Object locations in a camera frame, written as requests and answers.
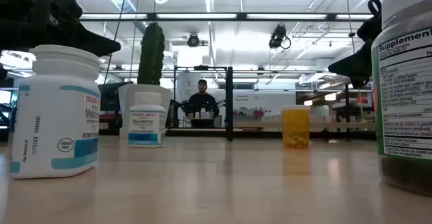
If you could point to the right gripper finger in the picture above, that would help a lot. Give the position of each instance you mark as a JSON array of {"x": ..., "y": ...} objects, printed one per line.
[{"x": 357, "y": 63}]

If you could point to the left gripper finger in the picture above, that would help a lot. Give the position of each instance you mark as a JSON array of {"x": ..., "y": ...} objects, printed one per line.
[
  {"x": 94, "y": 43},
  {"x": 20, "y": 11}
]

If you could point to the green-label supplement jar white lid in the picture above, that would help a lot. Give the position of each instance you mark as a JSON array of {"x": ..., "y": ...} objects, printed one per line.
[{"x": 405, "y": 92}]

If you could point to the white melatonin bottle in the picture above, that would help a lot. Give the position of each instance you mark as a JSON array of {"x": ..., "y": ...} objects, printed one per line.
[
  {"x": 50, "y": 116},
  {"x": 146, "y": 122}
]

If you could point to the amber pill vial white cap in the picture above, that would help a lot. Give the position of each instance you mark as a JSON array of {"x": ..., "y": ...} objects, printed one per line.
[{"x": 296, "y": 126}]

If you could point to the wooden shelf board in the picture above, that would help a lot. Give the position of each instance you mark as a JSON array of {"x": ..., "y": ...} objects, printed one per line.
[{"x": 337, "y": 125}]

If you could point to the black monitor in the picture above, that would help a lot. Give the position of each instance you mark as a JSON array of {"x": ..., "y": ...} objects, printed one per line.
[{"x": 109, "y": 97}]

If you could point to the green cactus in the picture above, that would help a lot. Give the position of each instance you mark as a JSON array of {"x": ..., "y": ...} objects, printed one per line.
[{"x": 151, "y": 55}]

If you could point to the white planter pot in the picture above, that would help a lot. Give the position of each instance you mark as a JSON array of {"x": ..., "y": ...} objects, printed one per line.
[{"x": 126, "y": 106}]

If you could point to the white cylindrical tank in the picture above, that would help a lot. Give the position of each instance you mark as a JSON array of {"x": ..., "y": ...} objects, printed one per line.
[{"x": 185, "y": 85}]

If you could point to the person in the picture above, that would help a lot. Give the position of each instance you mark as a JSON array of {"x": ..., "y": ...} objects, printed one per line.
[{"x": 202, "y": 104}]

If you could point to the round black ceiling camera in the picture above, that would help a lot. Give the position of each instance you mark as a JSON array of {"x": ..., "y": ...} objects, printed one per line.
[{"x": 193, "y": 40}]

